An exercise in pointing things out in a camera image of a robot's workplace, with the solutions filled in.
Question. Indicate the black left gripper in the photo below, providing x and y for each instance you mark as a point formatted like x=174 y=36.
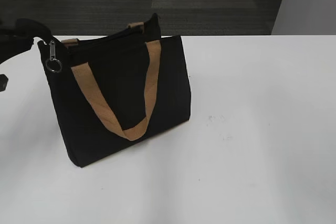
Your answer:
x=19 y=39

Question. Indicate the silver zipper pull with ring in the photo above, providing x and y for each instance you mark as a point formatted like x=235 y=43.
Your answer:
x=52 y=63

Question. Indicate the black tote bag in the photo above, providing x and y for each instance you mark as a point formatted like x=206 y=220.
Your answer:
x=119 y=67

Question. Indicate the tan rear bag handle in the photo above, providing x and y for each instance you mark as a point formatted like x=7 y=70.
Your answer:
x=132 y=28

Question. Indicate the tan bag handle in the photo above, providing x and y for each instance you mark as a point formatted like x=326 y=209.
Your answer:
x=91 y=91
x=132 y=28

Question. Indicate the tan front bag handle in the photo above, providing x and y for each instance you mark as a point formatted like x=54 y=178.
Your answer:
x=91 y=91

